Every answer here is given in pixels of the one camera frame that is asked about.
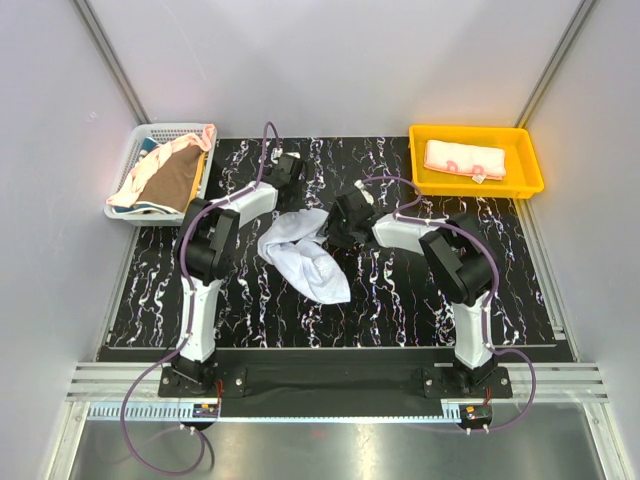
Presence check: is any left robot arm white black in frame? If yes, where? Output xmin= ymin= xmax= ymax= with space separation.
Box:
xmin=171 ymin=153 xmax=305 ymax=396

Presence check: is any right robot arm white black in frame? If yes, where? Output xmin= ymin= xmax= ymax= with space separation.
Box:
xmin=320 ymin=181 xmax=499 ymax=397

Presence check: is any brown towel in basket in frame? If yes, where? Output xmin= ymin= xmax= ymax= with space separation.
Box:
xmin=137 ymin=146 xmax=208 ymax=213

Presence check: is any light blue white towel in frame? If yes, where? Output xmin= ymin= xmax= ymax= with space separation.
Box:
xmin=258 ymin=208 xmax=351 ymax=305

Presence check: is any pale pink towel in basket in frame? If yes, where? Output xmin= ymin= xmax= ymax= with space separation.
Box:
xmin=106 ymin=124 xmax=216 ymax=210

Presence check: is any white perforated plastic basket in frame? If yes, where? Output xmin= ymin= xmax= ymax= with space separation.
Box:
xmin=103 ymin=123 xmax=217 ymax=226

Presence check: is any left small connector board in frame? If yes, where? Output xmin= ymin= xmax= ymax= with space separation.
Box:
xmin=192 ymin=403 xmax=220 ymax=419

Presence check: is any black marble pattern mat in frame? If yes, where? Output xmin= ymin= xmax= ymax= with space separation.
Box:
xmin=106 ymin=137 xmax=554 ymax=350

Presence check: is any right small connector board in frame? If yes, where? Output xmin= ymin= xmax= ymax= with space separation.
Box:
xmin=461 ymin=404 xmax=493 ymax=429

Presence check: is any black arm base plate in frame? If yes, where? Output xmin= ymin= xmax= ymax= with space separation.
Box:
xmin=158 ymin=348 xmax=513 ymax=400

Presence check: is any pink rabbit towel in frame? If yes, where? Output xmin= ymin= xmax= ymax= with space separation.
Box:
xmin=424 ymin=140 xmax=506 ymax=180

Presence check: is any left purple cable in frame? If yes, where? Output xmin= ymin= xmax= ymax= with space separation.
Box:
xmin=122 ymin=120 xmax=284 ymax=474

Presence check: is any yellow plastic tray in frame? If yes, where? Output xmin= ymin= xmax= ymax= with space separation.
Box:
xmin=409 ymin=125 xmax=544 ymax=199

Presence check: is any small connector board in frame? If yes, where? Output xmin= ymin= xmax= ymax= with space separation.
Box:
xmin=461 ymin=404 xmax=493 ymax=429
xmin=192 ymin=403 xmax=220 ymax=419

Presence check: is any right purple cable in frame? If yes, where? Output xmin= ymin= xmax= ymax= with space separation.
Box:
xmin=357 ymin=174 xmax=539 ymax=432

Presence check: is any purple cable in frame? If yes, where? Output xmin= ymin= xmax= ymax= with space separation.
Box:
xmin=122 ymin=120 xmax=284 ymax=474
xmin=357 ymin=174 xmax=539 ymax=432

